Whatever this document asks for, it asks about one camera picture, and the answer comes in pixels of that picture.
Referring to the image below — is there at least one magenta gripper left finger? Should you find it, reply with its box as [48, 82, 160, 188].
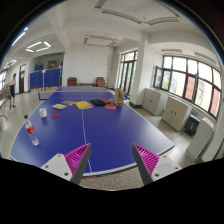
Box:
[42, 143, 92, 185]

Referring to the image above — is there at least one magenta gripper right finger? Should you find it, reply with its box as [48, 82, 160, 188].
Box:
[132, 144, 181, 185]

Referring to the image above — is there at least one clear plastic water bottle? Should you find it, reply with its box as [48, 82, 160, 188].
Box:
[25, 121, 39, 146]

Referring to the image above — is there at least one blue table tennis table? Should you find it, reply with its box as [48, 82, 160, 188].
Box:
[10, 87, 174, 176]

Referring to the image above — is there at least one small red lid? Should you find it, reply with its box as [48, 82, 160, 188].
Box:
[52, 114, 60, 118]

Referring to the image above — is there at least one near beige cabinet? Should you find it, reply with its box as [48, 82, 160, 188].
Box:
[162, 97, 192, 131]

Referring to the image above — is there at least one beige cabinet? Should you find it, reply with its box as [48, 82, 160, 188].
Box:
[162, 97, 192, 131]
[142, 89, 168, 116]

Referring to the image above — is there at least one black waste bin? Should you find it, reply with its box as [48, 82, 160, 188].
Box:
[185, 114, 200, 136]

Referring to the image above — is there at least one colourful booklet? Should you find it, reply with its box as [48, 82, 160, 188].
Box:
[52, 104, 67, 110]

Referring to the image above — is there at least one yellow book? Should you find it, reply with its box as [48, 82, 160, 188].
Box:
[75, 101, 92, 110]

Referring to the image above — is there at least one grey flat booklet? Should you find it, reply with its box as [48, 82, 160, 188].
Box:
[62, 101, 75, 106]

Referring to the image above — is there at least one far beige cabinet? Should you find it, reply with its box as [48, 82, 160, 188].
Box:
[142, 89, 168, 116]

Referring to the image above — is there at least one white cabinet by window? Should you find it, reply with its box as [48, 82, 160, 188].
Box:
[186, 118, 214, 162]

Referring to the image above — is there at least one black paddle case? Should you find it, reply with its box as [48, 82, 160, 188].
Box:
[91, 99, 105, 106]

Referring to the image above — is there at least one red table tennis paddle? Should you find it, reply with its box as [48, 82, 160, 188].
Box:
[105, 104, 116, 110]

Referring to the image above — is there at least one red paddle behind case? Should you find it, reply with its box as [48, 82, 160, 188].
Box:
[102, 99, 112, 103]

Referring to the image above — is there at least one brown paper bag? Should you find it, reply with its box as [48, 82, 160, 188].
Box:
[114, 88, 124, 107]

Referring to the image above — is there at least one left brown armchair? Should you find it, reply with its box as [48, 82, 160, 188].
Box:
[67, 77, 77, 86]

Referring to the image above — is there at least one brown armchair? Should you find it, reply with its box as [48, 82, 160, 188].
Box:
[67, 77, 77, 86]
[96, 77, 107, 88]

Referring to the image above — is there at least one blue partition screen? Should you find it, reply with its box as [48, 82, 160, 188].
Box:
[30, 68, 61, 89]

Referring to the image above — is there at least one right brown armchair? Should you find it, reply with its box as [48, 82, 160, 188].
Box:
[96, 77, 107, 88]

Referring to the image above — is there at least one person in dark skirt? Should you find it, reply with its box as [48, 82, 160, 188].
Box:
[9, 73, 16, 109]

